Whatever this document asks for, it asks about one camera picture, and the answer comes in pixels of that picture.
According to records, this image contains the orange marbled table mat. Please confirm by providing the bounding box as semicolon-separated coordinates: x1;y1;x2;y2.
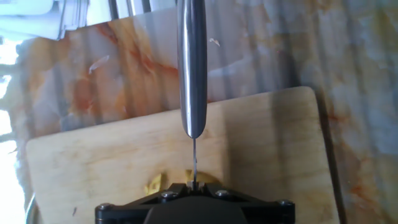
0;0;398;224

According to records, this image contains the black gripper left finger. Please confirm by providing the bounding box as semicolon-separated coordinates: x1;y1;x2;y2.
169;182;194;194

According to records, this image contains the yellow potato slice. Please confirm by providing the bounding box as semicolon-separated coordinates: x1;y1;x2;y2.
143;172;168;197

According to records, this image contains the stack of white papers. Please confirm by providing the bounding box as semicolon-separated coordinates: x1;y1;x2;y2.
0;0;108;41

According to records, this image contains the wooden cutting board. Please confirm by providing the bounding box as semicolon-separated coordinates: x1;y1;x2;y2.
24;85;342;224

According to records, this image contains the steel cleaver knife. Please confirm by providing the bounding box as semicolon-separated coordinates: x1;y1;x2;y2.
176;0;208;191

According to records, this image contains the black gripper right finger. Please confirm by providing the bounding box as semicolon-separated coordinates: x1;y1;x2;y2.
196;182;223;194

